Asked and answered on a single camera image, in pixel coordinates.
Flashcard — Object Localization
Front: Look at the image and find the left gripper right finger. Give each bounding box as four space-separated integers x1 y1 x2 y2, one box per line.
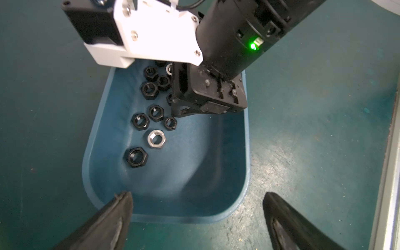
262 192 343 250

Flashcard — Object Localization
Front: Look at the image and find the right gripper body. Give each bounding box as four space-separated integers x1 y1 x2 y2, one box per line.
171 62 248 118

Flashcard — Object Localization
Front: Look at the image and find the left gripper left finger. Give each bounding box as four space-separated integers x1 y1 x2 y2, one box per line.
52 191 133 250

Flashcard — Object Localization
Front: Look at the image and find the black nut cluster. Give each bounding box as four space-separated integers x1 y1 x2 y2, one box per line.
125 147 149 168
155 60 167 67
143 66 159 82

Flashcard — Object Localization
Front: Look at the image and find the blue plastic storage box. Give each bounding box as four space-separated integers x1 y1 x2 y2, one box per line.
82 60 251 224

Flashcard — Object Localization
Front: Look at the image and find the small black nut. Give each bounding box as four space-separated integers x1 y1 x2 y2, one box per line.
157 76 171 92

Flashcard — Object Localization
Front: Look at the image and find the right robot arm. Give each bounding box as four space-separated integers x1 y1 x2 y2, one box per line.
171 0 321 117

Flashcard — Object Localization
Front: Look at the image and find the green table mat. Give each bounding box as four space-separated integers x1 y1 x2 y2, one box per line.
1 1 400 250

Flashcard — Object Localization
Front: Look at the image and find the aluminium front rail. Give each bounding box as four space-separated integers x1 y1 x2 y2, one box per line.
369 84 400 250

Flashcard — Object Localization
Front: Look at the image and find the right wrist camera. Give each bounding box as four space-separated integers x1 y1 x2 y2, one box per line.
61 1 203 68

